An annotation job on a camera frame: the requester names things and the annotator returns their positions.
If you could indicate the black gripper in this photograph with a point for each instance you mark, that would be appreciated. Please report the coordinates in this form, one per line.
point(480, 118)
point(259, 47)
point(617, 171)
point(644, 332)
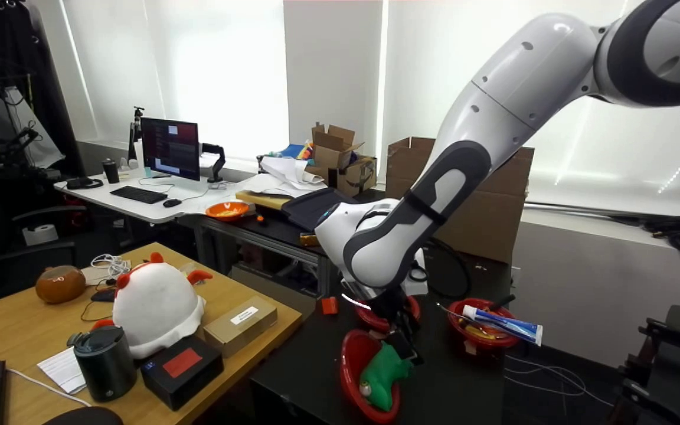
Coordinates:
point(389, 302)

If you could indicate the green plush toy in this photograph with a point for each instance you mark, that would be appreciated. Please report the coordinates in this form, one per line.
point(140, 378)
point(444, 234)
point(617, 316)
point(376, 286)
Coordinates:
point(382, 378)

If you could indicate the red plastic bowl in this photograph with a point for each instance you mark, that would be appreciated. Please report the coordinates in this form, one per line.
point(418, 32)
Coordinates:
point(352, 368)

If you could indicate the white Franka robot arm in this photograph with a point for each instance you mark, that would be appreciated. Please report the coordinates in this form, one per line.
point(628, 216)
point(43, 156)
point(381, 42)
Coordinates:
point(497, 101)

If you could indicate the red bowl with spoon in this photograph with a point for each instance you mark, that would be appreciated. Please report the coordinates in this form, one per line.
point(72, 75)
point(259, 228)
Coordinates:
point(370, 321)

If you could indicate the orange fruit toy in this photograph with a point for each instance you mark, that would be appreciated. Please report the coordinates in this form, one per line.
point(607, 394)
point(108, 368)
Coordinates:
point(477, 335)

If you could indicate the red bowl with toothpaste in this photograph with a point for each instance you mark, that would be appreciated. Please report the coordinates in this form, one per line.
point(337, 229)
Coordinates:
point(483, 334)

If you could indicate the orange bowl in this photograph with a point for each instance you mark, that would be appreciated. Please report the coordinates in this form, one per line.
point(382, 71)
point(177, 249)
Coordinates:
point(229, 211)

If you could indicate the thin white stick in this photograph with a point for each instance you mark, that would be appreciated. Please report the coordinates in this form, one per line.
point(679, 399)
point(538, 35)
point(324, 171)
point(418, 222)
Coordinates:
point(450, 309)

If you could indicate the white spoon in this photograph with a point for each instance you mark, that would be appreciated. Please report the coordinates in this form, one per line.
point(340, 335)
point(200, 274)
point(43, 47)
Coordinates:
point(355, 302)

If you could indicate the small red block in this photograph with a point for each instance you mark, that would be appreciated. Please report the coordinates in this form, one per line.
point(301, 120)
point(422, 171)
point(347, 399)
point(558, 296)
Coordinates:
point(328, 306)

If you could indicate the white blue toothpaste tube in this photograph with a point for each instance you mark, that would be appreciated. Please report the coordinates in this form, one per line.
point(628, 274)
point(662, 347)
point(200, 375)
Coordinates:
point(505, 325)

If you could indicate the large brown cardboard box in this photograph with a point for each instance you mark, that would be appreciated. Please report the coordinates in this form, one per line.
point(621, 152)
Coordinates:
point(490, 224)

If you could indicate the grey metal table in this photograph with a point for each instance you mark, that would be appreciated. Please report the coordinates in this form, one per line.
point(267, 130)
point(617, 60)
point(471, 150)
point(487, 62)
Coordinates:
point(277, 243)

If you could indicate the flat tan cardboard box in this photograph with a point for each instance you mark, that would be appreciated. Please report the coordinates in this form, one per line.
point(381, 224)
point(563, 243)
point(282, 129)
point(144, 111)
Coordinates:
point(237, 321)

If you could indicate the stack of white papers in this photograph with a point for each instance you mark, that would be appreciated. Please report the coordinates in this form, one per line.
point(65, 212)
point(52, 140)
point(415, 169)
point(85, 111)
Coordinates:
point(289, 173)

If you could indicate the small open cardboard box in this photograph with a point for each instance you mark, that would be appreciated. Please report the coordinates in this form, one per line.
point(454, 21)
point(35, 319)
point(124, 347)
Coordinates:
point(331, 150)

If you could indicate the small black computer mouse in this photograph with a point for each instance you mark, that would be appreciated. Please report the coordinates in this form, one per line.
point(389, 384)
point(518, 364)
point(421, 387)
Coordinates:
point(171, 203)

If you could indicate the black clamp rack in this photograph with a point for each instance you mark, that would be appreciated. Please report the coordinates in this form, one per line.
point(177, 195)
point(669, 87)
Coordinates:
point(671, 368)

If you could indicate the black mug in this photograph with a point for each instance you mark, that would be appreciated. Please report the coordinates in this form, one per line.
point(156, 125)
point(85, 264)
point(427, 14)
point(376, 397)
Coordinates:
point(104, 364)

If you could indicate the black desk keyboard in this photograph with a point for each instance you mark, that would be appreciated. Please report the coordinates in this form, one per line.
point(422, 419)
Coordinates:
point(140, 195)

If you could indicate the computer monitor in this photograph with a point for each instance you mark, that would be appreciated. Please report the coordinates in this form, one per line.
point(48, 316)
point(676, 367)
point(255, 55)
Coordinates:
point(171, 146)

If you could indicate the clear plastic bag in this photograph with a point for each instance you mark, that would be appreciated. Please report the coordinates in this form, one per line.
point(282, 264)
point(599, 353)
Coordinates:
point(104, 270)

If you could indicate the white desk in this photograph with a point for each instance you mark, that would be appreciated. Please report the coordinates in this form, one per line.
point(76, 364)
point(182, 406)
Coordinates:
point(118, 205)

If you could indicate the large black oval mouse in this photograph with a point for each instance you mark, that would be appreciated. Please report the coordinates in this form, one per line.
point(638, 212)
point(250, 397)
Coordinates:
point(82, 415)

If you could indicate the black cup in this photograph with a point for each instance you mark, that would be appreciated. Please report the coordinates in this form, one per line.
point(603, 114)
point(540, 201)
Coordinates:
point(111, 171)

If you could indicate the white paper sheet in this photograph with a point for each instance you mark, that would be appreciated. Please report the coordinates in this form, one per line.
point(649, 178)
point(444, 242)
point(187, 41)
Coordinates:
point(62, 368)

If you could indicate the brown football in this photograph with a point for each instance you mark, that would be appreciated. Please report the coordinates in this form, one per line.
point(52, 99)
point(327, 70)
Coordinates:
point(60, 283)

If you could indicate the black headset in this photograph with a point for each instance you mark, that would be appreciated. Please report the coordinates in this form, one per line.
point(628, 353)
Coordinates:
point(82, 183)

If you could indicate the wooden desk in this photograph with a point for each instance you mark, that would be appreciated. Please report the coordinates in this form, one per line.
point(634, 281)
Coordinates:
point(10, 332)

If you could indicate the black office chair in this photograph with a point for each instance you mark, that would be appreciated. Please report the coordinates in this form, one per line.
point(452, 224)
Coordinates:
point(10, 236)

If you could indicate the hanging dark clothes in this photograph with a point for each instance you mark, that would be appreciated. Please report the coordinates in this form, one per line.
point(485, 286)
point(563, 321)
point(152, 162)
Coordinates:
point(0, 79)

